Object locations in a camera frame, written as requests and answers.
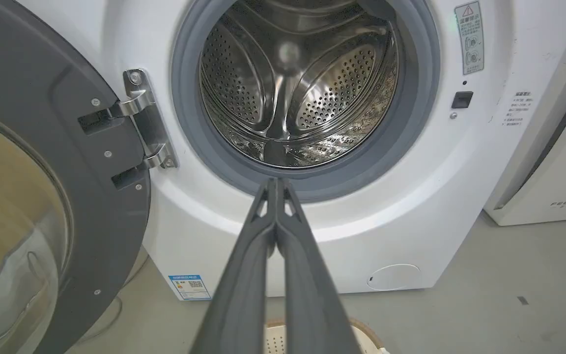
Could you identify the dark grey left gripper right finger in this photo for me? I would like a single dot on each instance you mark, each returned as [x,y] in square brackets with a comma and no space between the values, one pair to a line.
[312,300]

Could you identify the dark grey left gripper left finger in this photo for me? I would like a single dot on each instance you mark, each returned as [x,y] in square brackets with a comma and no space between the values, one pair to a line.
[236,300]

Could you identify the blue energy label sticker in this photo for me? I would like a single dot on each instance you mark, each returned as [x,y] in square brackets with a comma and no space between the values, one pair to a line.
[189,287]

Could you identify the grey washing machine door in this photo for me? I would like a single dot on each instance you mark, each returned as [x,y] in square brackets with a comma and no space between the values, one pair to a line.
[27,196]

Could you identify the cream perforated laundry basket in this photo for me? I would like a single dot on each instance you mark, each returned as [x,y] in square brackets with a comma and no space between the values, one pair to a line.
[367,339]

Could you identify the white front-load washing machine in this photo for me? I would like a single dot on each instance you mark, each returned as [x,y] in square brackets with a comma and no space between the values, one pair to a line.
[410,206]

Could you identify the white appliance with black lettering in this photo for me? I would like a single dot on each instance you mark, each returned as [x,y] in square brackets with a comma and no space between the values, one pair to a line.
[558,162]

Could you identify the grey warning label sticker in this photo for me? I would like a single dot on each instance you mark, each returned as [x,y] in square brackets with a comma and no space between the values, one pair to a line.
[470,37]

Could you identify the steel washer door hinge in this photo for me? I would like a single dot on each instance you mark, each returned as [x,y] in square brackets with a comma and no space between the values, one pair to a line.
[146,118]

